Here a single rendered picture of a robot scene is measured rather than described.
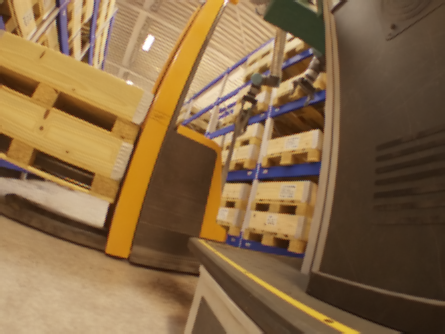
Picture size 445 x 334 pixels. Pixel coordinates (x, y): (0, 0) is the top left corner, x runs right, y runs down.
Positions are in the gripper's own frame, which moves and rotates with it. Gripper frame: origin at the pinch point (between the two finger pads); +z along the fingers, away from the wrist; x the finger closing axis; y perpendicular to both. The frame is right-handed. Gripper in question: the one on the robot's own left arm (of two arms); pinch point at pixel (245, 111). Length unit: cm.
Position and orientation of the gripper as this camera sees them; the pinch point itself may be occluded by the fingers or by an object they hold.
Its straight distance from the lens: 192.3
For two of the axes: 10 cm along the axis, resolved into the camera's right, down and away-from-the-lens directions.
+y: 3.8, -1.6, 9.1
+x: -8.5, -4.5, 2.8
